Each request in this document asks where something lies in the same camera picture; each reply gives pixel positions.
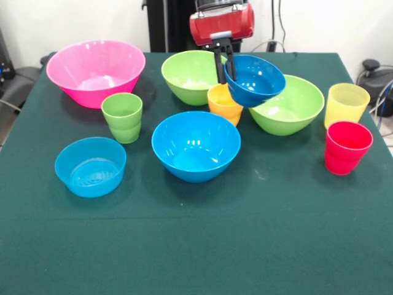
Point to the black pedestal leg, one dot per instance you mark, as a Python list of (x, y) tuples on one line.
[(377, 80)]

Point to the dark green tablecloth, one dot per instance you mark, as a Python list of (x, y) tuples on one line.
[(196, 239)]

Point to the wall power socket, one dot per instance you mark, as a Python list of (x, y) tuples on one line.
[(272, 45)]

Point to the orange cup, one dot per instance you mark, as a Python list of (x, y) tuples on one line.
[(221, 104)]

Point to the green bowl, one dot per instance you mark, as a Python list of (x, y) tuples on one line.
[(301, 104), (184, 70)]

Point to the red cup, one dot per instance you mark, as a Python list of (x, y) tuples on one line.
[(347, 159)]

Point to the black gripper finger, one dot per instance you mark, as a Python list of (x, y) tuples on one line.
[(231, 66), (220, 67)]

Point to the translucent light blue bowl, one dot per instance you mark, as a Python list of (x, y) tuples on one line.
[(92, 184)]

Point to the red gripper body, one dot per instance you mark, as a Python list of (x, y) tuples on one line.
[(221, 26)]

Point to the black equipment box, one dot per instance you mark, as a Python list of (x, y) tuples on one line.
[(4, 61)]

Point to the small dark blue bowl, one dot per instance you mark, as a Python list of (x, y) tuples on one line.
[(258, 77)]

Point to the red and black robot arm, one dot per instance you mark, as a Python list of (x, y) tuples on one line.
[(218, 3)]

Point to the translucent yellow cup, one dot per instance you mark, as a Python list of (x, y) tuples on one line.
[(347, 104)]

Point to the large pink bowl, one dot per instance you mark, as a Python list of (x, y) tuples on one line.
[(92, 61)]

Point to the green cup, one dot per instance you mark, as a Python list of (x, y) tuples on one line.
[(122, 129)]

